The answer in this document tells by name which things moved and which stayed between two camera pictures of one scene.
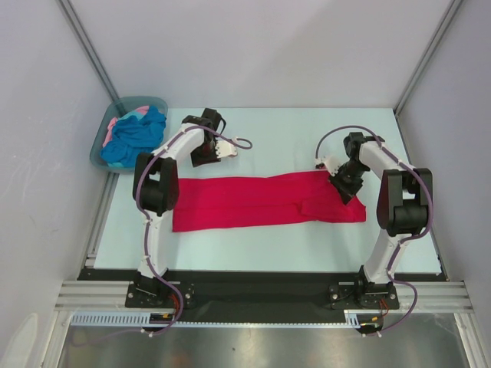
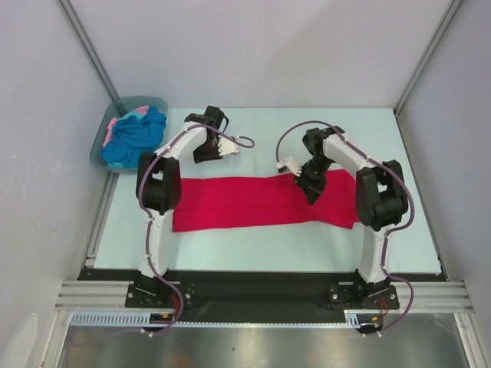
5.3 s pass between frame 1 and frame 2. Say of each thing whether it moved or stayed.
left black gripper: stayed
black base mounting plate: stayed
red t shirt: stayed
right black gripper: moved
